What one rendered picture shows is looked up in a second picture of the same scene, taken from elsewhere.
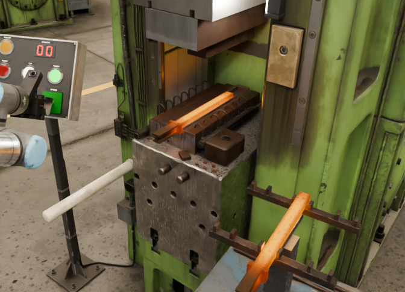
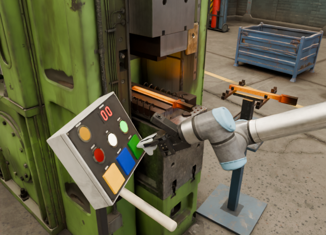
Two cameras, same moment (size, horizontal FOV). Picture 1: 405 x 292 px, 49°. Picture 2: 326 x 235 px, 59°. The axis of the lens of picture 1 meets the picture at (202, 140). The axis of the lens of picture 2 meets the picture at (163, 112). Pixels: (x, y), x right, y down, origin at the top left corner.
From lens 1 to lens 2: 1.91 m
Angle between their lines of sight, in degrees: 72
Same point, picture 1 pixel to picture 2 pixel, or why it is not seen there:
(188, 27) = (183, 37)
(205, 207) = not seen: hidden behind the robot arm
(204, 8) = (190, 22)
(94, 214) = not seen: outside the picture
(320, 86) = (199, 46)
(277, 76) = (191, 49)
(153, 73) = (123, 93)
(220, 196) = not seen: hidden behind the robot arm
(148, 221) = (171, 179)
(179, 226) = (188, 159)
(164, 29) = (171, 45)
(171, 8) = (175, 29)
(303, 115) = (196, 63)
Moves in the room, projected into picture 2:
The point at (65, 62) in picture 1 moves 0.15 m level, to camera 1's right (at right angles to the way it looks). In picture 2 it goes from (120, 111) to (128, 96)
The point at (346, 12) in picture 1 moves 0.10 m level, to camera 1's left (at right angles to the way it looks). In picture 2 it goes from (205, 8) to (205, 11)
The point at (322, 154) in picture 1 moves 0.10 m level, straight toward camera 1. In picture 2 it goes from (201, 77) to (216, 79)
